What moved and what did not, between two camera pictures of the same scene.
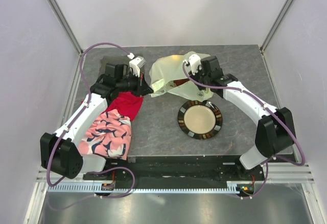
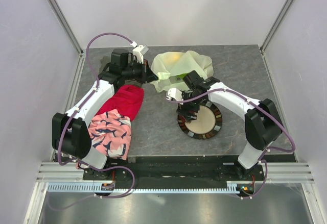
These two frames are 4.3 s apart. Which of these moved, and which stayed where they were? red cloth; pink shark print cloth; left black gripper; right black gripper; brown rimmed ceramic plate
Moved: left black gripper; right black gripper
Stayed: brown rimmed ceramic plate; red cloth; pink shark print cloth
